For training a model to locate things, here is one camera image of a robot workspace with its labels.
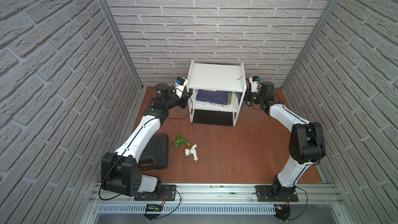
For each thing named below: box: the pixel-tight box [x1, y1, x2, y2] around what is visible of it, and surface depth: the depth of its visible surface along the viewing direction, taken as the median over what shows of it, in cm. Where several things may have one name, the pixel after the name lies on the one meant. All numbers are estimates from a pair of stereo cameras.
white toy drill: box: [183, 143, 199, 163], surface depth 87 cm
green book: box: [228, 91, 233, 106], surface depth 89 cm
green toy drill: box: [172, 133, 191, 148], surface depth 91 cm
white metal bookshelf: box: [186, 59, 247, 127], surface depth 79 cm
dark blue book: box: [195, 89, 230, 105], surface depth 89 cm
